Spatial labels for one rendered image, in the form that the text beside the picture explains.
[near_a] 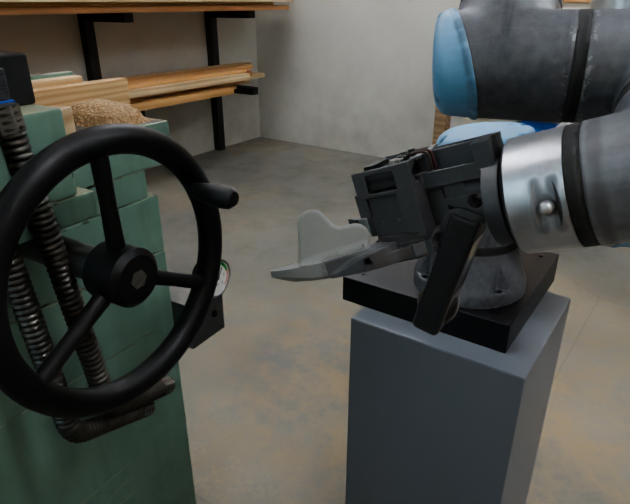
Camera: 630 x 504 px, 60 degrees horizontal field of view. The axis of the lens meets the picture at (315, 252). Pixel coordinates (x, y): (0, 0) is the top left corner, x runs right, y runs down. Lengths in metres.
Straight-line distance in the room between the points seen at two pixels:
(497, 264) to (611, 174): 0.54
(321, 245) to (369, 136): 3.74
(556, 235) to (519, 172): 0.05
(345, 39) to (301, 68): 0.45
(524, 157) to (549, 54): 0.10
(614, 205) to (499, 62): 0.16
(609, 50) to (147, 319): 0.69
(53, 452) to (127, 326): 0.19
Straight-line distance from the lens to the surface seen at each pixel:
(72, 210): 0.63
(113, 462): 0.95
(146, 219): 0.83
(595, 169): 0.40
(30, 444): 0.83
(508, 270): 0.94
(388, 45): 4.04
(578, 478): 1.58
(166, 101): 3.41
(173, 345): 0.65
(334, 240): 0.47
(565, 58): 0.49
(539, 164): 0.41
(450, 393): 0.95
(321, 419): 1.59
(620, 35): 0.49
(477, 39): 0.49
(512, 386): 0.90
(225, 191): 0.57
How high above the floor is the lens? 1.05
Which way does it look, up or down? 24 degrees down
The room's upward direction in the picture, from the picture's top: straight up
